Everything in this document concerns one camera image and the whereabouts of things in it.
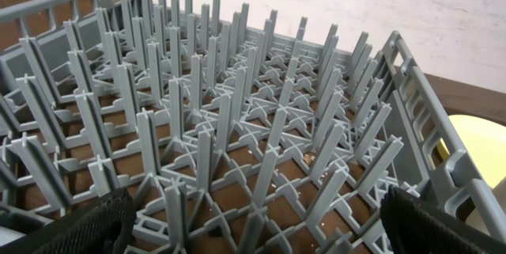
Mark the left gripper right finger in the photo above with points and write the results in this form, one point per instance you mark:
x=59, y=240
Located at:
x=414, y=226

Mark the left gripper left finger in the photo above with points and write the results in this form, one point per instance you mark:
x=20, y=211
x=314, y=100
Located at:
x=103, y=226

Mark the white plastic cup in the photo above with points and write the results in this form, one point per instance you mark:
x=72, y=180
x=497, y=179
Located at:
x=489, y=213

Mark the yellow round plate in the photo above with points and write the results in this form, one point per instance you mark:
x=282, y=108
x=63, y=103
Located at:
x=485, y=143

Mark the grey plastic dish rack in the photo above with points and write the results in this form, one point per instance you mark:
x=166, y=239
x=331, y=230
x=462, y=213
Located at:
x=224, y=135

